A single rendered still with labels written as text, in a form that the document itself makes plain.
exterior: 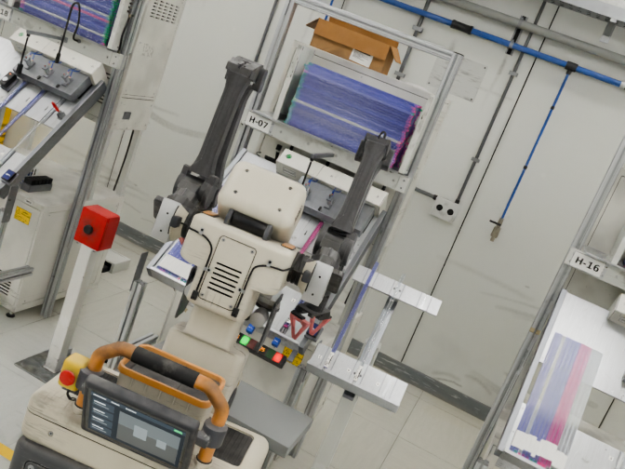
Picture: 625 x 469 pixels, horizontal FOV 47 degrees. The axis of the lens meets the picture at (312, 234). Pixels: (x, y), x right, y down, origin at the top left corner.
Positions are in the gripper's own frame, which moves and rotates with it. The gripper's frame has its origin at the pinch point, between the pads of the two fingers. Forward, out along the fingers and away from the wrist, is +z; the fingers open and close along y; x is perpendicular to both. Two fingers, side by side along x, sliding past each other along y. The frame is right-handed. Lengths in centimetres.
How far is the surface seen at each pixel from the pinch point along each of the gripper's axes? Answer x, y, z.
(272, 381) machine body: -37, -65, 54
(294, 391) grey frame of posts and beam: -14, -39, 38
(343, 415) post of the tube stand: 3, -52, 41
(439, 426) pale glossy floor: 1, -204, 90
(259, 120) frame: -93, -67, -42
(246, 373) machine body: -49, -62, 57
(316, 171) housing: -60, -73, -33
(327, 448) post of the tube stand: 2, -52, 57
